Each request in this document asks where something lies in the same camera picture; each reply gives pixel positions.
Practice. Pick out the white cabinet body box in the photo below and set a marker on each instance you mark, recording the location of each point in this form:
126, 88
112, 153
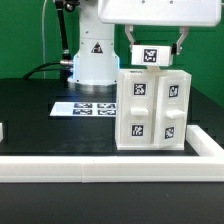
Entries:
156, 72

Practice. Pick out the white cabinet door panel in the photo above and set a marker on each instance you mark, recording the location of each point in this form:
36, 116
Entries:
171, 108
135, 95

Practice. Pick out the white base marker plate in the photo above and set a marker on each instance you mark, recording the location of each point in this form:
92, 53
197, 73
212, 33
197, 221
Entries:
83, 109

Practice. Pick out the white L-shaped obstacle frame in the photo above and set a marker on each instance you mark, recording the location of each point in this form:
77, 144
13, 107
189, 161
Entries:
206, 166

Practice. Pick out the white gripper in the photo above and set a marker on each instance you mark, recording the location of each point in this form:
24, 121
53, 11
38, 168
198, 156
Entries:
161, 13

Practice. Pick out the white cabinet top block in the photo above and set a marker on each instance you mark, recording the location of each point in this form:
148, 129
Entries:
150, 55

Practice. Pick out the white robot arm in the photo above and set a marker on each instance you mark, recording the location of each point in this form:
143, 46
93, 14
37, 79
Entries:
96, 62

